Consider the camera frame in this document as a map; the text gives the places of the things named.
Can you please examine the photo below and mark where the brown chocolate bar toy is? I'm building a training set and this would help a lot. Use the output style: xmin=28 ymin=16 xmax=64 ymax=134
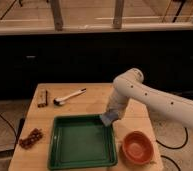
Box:
xmin=37 ymin=90 xmax=48 ymax=107

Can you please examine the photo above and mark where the brown grape bunch toy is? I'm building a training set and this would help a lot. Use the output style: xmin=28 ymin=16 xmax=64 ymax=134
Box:
xmin=19 ymin=128 xmax=43 ymax=149

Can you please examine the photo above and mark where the orange plastic bowl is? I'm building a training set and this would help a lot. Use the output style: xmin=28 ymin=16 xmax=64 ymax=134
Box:
xmin=122 ymin=131 xmax=154 ymax=165

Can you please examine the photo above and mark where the blue-grey sponge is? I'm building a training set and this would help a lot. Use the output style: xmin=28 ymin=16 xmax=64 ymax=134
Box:
xmin=100 ymin=112 xmax=119 ymax=126

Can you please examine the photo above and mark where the wooden post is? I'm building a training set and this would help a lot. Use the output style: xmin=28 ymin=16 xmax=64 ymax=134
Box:
xmin=113 ymin=0 xmax=124 ymax=29
xmin=50 ymin=0 xmax=63 ymax=31

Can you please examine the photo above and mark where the right wooden post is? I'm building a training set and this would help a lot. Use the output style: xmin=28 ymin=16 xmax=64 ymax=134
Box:
xmin=113 ymin=0 xmax=124 ymax=29

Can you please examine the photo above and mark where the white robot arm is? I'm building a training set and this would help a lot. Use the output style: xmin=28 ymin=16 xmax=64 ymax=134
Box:
xmin=101 ymin=68 xmax=193 ymax=129

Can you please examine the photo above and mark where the left wooden post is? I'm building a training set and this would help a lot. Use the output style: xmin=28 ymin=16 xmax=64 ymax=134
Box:
xmin=50 ymin=0 xmax=63 ymax=31

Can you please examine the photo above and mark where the black floor cable left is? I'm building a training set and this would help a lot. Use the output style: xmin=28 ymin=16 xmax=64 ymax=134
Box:
xmin=0 ymin=105 xmax=19 ymax=148

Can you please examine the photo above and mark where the white dish brush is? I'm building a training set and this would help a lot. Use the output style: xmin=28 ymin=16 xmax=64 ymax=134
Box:
xmin=53 ymin=88 xmax=86 ymax=106

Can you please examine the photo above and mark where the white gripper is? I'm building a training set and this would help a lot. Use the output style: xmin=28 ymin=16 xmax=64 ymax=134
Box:
xmin=106 ymin=90 xmax=129 ymax=120

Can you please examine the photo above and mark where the green plastic tray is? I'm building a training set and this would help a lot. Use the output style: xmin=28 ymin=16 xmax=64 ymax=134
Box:
xmin=48 ymin=114 xmax=118 ymax=171

